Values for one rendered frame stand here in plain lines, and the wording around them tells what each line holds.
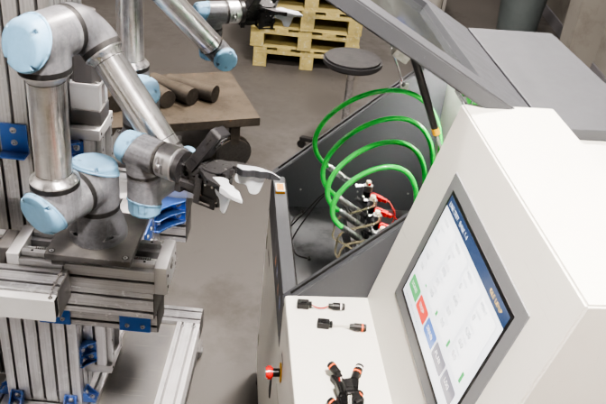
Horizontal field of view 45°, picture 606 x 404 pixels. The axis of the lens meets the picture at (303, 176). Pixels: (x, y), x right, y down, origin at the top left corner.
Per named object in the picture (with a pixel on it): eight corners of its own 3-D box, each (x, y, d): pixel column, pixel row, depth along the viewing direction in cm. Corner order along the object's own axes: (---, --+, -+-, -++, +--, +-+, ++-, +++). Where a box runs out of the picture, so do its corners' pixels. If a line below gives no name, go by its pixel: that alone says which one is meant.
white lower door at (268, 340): (255, 355, 294) (267, 213, 260) (261, 355, 295) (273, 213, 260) (260, 499, 239) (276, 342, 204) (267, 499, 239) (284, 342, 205)
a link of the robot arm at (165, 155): (176, 138, 158) (151, 148, 151) (193, 144, 156) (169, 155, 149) (172, 170, 161) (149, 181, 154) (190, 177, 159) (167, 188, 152)
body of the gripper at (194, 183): (235, 200, 155) (188, 182, 159) (241, 162, 152) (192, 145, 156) (215, 212, 149) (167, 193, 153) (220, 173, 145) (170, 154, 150)
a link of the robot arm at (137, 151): (134, 155, 165) (133, 121, 161) (174, 170, 161) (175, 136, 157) (111, 169, 159) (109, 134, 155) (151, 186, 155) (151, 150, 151)
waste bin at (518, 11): (543, 49, 686) (559, -12, 657) (495, 43, 685) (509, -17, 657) (531, 32, 726) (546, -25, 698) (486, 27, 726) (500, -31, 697)
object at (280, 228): (269, 215, 258) (272, 175, 250) (281, 215, 259) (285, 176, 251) (278, 338, 205) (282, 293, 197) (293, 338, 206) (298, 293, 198)
